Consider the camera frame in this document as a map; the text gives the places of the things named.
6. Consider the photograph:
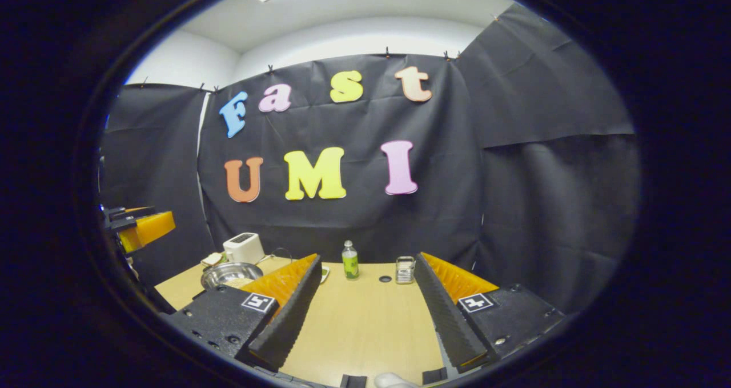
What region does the white toaster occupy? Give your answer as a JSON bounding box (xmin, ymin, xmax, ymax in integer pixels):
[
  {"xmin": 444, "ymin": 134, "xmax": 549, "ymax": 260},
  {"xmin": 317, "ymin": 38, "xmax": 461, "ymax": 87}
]
[{"xmin": 223, "ymin": 233, "xmax": 266, "ymax": 266}]

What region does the steel wire utensil holder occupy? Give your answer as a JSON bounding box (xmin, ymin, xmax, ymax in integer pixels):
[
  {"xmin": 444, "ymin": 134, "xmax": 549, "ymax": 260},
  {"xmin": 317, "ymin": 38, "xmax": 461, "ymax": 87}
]
[{"xmin": 395, "ymin": 256, "xmax": 416, "ymax": 285}]

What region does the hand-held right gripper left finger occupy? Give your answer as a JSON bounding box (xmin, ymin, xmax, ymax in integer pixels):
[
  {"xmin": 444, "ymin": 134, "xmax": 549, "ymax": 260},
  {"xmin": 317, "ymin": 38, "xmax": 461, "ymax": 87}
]
[{"xmin": 162, "ymin": 254, "xmax": 324, "ymax": 373}]

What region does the stainless steel pot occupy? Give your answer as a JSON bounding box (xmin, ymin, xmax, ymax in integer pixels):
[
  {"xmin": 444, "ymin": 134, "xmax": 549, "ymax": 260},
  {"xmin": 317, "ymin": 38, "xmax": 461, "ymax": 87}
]
[{"xmin": 200, "ymin": 262, "xmax": 264, "ymax": 290}]

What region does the green label drink bottle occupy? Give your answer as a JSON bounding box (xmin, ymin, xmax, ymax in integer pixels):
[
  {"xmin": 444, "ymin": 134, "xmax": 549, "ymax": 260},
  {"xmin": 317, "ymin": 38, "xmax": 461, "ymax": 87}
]
[{"xmin": 342, "ymin": 240, "xmax": 360, "ymax": 281}]

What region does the black toaster cable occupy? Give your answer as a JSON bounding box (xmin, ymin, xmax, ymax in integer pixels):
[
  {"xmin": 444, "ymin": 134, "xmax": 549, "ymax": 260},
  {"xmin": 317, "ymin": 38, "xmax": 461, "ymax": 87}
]
[{"xmin": 257, "ymin": 247, "xmax": 293, "ymax": 266}]

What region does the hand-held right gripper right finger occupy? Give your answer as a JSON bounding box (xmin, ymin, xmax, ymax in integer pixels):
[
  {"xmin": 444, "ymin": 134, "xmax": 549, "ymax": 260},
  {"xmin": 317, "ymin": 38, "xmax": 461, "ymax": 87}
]
[{"xmin": 412, "ymin": 252, "xmax": 566, "ymax": 375}]

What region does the black backdrop cloth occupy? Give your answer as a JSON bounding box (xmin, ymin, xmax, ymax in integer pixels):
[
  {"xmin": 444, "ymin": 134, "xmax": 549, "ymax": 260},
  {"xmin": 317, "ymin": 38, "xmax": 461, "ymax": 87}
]
[{"xmin": 100, "ymin": 2, "xmax": 640, "ymax": 314}]

